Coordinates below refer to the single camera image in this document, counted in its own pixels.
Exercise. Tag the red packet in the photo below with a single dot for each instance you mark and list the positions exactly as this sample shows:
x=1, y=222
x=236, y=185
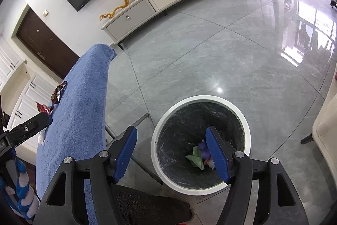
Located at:
x=210, y=163

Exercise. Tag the small dark object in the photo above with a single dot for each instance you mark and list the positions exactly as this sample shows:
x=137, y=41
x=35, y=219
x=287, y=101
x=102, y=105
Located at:
x=333, y=3

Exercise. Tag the red orange snack wrapper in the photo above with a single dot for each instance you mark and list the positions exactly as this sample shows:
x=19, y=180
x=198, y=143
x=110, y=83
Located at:
x=44, y=109

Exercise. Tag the dark brown door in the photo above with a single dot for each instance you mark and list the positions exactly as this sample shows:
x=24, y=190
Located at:
x=44, y=43

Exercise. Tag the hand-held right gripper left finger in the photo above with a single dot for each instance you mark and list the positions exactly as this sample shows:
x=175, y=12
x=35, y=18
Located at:
x=126, y=154

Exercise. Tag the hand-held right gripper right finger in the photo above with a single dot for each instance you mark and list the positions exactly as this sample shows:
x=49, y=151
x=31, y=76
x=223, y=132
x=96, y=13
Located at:
x=216, y=154

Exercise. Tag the white lower cabinets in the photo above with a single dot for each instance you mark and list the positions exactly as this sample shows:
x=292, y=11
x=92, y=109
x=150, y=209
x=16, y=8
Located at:
x=29, y=98

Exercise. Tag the wall light switch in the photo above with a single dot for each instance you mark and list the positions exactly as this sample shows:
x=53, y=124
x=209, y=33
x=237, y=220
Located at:
x=45, y=13

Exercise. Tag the black mesh seat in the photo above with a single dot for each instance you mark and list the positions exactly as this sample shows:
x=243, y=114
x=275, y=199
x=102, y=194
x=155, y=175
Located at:
x=147, y=209

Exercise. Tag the dark candy wrapper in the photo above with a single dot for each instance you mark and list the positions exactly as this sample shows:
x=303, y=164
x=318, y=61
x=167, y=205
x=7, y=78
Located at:
x=58, y=92

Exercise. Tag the white round trash bin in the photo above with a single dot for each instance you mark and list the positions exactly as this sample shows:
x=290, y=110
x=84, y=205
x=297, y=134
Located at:
x=184, y=135

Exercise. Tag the blue white striped cloth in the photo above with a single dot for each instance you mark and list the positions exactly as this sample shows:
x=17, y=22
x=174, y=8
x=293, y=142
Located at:
x=25, y=193

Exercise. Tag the golden dragon figurine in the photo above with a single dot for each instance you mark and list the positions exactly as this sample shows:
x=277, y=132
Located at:
x=123, y=2

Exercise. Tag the cream chair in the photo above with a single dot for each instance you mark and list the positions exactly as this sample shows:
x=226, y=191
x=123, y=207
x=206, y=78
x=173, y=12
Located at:
x=326, y=125

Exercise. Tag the white plastic bag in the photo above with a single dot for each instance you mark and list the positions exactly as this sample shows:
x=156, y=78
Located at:
x=41, y=139

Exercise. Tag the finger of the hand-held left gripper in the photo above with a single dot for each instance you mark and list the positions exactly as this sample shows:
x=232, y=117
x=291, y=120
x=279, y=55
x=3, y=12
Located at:
x=31, y=127

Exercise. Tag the white upper cabinets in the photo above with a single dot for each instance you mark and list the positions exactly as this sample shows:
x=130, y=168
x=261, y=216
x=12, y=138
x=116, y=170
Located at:
x=9, y=59

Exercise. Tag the grey television stand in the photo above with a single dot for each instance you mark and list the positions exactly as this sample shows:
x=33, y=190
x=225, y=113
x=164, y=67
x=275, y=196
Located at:
x=137, y=14

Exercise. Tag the purple wrapper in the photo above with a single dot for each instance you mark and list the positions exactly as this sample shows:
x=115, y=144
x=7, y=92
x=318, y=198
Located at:
x=203, y=148

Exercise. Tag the green paper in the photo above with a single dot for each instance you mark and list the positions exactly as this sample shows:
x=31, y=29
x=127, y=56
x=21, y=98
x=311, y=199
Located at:
x=196, y=159

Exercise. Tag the blue towel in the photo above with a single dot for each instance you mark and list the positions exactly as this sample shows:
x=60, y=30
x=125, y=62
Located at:
x=76, y=109

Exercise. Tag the white cabinets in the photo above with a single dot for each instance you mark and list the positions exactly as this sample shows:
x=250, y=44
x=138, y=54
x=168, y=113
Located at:
x=29, y=98
x=9, y=59

